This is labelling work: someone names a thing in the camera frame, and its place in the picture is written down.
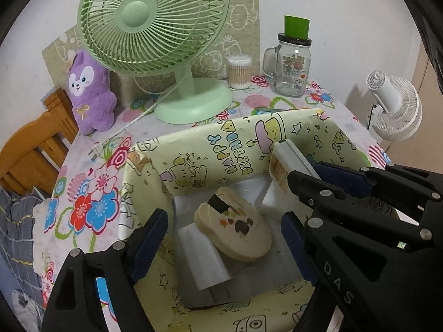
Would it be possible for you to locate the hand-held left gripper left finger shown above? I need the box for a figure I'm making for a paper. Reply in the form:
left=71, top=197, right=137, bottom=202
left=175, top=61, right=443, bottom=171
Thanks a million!
left=41, top=208, right=169, bottom=332

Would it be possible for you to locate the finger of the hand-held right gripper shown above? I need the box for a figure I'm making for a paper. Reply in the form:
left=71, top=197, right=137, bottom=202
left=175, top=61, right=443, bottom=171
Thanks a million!
left=287, top=169, right=433, bottom=332
left=313, top=161, right=443, bottom=215

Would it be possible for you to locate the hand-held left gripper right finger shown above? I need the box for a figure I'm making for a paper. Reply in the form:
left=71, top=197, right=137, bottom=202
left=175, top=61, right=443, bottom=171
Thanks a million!
left=281, top=212, right=319, bottom=284

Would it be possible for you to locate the white plastic box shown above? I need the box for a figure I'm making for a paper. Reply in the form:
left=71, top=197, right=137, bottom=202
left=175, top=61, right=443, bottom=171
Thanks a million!
left=176, top=223, right=233, bottom=291

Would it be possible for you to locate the white rectangular box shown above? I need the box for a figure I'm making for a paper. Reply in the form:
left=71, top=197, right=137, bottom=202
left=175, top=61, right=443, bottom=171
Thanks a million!
left=268, top=139, right=322, bottom=196

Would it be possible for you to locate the cream toast-shaped case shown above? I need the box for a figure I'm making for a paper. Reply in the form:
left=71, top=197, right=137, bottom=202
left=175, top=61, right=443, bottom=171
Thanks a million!
left=193, top=187, right=272, bottom=263

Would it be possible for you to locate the yellow cartoon storage box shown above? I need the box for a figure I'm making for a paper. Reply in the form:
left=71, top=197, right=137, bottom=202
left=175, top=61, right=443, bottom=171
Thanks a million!
left=118, top=108, right=398, bottom=332

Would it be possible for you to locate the white floor fan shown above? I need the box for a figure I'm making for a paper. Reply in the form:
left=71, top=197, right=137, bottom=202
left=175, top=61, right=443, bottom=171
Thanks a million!
left=365, top=70, right=423, bottom=142

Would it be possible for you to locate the glass jar mug green lid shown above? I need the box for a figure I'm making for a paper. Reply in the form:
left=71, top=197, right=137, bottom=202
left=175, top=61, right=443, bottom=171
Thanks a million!
left=263, top=15, right=313, bottom=97

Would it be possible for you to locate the grey plaid pillow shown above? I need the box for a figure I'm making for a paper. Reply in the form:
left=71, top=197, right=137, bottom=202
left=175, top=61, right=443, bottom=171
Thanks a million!
left=0, top=185, right=45, bottom=319

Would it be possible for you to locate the beige wooden door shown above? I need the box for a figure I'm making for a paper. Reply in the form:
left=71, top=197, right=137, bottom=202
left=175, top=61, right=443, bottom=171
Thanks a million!
left=410, top=38, right=443, bottom=101

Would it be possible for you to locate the cotton swab container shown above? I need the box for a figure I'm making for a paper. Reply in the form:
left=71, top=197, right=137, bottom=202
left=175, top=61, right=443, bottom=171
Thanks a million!
left=226, top=55, right=251, bottom=90

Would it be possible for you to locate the wooden bed headboard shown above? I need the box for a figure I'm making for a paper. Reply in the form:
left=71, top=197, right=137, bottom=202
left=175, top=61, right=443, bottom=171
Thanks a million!
left=0, top=87, right=79, bottom=198

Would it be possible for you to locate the purple plush toy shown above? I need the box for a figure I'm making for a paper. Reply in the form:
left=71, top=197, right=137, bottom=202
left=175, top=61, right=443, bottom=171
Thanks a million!
left=67, top=49, right=118, bottom=136

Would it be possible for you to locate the green patterned cardboard panel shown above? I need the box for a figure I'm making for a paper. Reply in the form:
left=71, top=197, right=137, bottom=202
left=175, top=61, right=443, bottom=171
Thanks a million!
left=42, top=0, right=261, bottom=104

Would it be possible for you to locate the green desk fan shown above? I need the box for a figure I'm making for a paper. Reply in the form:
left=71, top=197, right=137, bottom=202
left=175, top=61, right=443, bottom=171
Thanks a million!
left=77, top=0, right=233, bottom=125

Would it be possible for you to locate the white fan power cable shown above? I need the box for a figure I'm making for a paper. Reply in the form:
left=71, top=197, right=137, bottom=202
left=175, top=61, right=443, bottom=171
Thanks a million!
left=91, top=86, right=179, bottom=161

